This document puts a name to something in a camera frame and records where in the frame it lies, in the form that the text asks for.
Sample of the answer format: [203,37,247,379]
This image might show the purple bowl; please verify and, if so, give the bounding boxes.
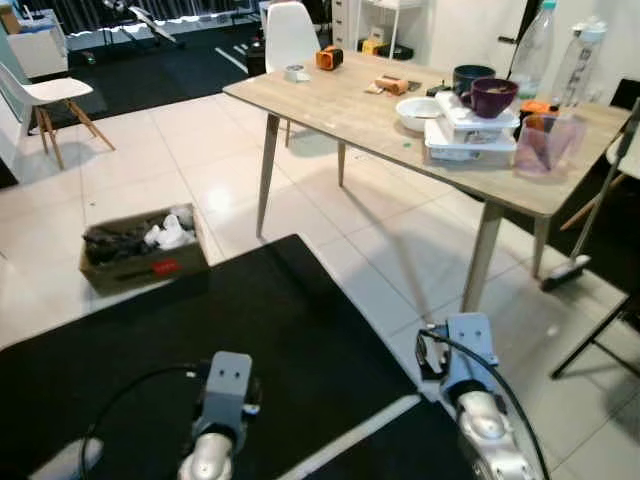
[462,77,520,120]

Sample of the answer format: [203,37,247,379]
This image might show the black mat with white stripe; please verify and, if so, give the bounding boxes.
[0,234,476,480]

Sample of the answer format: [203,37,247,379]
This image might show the brown box with red label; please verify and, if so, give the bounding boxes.
[80,204,211,293]

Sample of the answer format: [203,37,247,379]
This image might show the white crumpled cloth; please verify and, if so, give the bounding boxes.
[145,208,198,251]

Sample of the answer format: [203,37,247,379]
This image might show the black crumpled clothes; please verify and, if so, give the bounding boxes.
[85,225,151,266]

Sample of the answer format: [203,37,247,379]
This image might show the large white food container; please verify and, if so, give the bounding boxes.
[424,120,519,164]

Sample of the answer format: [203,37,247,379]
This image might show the small white food container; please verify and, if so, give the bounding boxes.
[437,93,521,139]

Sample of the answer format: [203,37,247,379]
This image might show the pink transparent jug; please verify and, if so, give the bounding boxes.
[513,112,588,181]

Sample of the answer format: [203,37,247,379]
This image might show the plain white bowl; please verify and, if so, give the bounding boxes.
[396,97,446,134]

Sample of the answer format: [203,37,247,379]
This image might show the orange lidded jar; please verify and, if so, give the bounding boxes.
[520,100,557,131]

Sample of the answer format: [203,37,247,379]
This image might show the brown food roll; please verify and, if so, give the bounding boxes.
[365,75,411,97]

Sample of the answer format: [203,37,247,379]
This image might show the light wooden dining table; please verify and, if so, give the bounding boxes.
[222,52,633,313]

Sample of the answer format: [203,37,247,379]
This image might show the dark teal bowl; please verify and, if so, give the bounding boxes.
[452,64,497,98]

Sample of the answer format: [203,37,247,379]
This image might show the small orange cube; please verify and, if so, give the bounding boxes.
[316,45,345,72]

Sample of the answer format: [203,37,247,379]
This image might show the tall clear bottle dark cap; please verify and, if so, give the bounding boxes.
[510,0,557,101]

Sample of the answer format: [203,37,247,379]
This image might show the clear bottle white cap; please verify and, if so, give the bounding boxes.
[550,18,608,113]

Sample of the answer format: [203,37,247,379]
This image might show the white shelf unit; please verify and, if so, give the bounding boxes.
[333,0,421,56]

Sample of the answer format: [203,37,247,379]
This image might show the white plastic shell chair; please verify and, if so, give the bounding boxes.
[262,0,323,149]

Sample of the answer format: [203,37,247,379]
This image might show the white chair with wooden legs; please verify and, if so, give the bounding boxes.
[0,62,116,171]

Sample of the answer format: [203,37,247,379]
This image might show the white low cabinet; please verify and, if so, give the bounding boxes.
[0,8,69,81]

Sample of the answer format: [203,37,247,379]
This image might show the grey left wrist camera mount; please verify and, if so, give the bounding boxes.
[200,352,254,433]

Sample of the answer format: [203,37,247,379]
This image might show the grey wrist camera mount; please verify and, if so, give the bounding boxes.
[440,313,498,396]
[200,352,254,433]

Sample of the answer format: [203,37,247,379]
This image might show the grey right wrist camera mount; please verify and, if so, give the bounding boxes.
[440,313,498,396]

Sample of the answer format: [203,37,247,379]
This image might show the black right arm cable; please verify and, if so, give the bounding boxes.
[420,325,551,480]

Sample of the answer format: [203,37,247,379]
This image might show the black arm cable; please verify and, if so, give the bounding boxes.
[78,363,206,480]
[420,325,551,480]

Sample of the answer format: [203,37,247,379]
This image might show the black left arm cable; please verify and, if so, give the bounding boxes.
[78,363,206,480]

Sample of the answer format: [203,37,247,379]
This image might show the grey long handled broom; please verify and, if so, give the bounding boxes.
[540,105,640,293]

